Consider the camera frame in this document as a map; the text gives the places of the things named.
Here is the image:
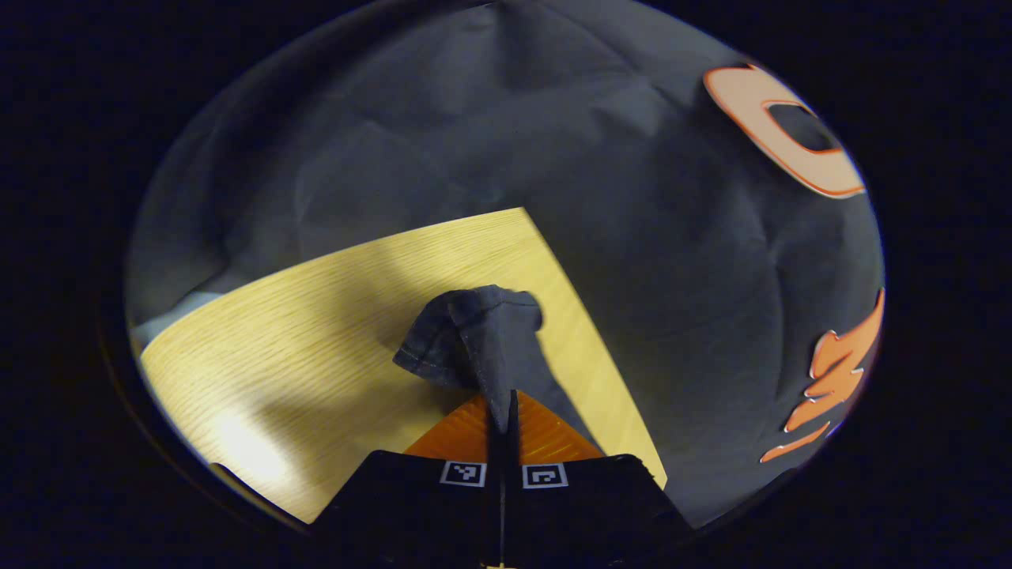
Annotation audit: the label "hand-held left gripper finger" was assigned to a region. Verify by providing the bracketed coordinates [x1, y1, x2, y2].
[312, 391, 507, 569]
[506, 390, 695, 569]

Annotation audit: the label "dark grey jeans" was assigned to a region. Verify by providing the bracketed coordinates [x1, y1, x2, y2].
[393, 284, 606, 455]

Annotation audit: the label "black backdrop cloth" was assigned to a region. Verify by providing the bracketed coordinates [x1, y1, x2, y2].
[125, 0, 886, 529]

